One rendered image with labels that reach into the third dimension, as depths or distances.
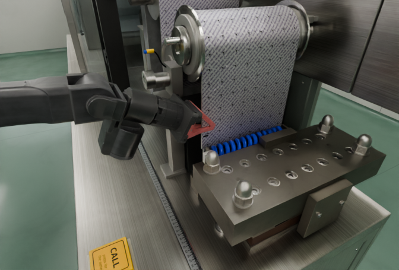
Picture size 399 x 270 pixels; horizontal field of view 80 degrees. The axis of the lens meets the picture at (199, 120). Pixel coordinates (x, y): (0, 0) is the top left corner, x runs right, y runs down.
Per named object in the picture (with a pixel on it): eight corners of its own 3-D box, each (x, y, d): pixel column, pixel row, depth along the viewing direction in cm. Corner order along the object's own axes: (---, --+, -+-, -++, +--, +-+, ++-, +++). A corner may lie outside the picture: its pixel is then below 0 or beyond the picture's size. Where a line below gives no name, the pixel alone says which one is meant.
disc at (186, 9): (177, 76, 57) (170, 8, 52) (179, 76, 57) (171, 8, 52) (205, 88, 45) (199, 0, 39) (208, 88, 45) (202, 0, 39)
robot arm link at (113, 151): (91, 94, 33) (84, 74, 40) (67, 162, 36) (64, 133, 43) (164, 112, 41) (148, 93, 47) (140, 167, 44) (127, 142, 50)
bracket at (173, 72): (158, 168, 68) (146, 63, 52) (180, 162, 71) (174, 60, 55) (164, 180, 64) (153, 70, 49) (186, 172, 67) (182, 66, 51)
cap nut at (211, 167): (199, 165, 50) (199, 148, 48) (215, 161, 51) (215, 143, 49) (208, 177, 47) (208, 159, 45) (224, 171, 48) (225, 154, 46)
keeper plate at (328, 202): (295, 230, 50) (308, 194, 45) (329, 212, 54) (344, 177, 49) (305, 240, 49) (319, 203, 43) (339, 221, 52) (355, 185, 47)
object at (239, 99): (200, 148, 55) (201, 70, 46) (279, 124, 64) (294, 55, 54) (202, 149, 55) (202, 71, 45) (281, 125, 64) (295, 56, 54)
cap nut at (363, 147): (347, 148, 55) (353, 132, 53) (357, 144, 56) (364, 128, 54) (362, 158, 52) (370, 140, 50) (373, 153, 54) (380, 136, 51)
